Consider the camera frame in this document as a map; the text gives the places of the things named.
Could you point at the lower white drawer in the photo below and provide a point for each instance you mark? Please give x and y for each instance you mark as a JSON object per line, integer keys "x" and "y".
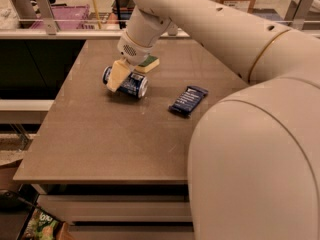
{"x": 132, "y": 232}

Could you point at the glass railing with metal posts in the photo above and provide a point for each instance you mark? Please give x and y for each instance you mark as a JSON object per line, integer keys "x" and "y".
{"x": 107, "y": 27}

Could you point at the dark blue snack packet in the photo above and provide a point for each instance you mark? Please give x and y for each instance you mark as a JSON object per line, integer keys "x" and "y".
{"x": 188, "y": 100}

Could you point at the blue pepsi can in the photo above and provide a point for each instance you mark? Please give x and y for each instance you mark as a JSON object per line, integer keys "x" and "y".
{"x": 134, "y": 85}

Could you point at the upper white drawer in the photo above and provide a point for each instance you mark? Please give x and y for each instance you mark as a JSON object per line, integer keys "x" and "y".
{"x": 117, "y": 208}

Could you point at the green snack bag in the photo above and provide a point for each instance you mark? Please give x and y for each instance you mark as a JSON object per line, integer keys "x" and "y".
{"x": 41, "y": 226}

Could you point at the white drawer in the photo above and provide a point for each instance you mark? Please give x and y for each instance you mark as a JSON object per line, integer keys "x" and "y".
{"x": 132, "y": 232}
{"x": 117, "y": 208}

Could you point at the green and yellow sponge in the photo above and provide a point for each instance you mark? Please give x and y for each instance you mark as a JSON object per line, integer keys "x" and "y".
{"x": 150, "y": 63}

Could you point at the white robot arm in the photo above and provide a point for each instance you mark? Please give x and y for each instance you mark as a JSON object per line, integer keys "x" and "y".
{"x": 254, "y": 157}

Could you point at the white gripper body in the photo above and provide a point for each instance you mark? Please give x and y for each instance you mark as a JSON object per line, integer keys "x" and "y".
{"x": 134, "y": 51}

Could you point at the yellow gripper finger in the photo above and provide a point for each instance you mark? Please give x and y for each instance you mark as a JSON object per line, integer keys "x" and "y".
{"x": 119, "y": 72}

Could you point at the purple plastic crate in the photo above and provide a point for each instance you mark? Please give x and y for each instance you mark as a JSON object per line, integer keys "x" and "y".
{"x": 65, "y": 17}

